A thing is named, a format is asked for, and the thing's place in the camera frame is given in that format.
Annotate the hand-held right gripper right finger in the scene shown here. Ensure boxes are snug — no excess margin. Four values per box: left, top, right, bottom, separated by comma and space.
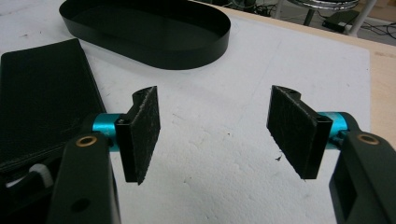
266, 85, 349, 180

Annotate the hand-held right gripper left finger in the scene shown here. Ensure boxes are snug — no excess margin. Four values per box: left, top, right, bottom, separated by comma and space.
92, 85, 162, 186

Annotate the black oval tray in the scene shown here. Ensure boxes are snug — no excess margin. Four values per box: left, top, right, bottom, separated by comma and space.
59, 0, 232, 71

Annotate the black leather wallet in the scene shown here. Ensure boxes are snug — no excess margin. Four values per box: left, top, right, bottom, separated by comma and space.
0, 38, 106, 174

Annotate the white foam mat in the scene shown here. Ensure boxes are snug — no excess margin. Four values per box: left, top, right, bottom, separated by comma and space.
0, 0, 372, 224

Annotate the black power adapter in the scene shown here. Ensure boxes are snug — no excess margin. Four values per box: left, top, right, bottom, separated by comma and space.
321, 9, 361, 34

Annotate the black round stool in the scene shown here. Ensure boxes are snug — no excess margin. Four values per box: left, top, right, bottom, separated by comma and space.
286, 0, 361, 27

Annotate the tangle of floor cables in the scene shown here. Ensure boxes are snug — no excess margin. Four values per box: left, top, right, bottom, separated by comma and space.
199, 0, 396, 41

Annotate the white metal desk frame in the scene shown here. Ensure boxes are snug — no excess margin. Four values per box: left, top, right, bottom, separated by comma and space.
346, 0, 378, 37

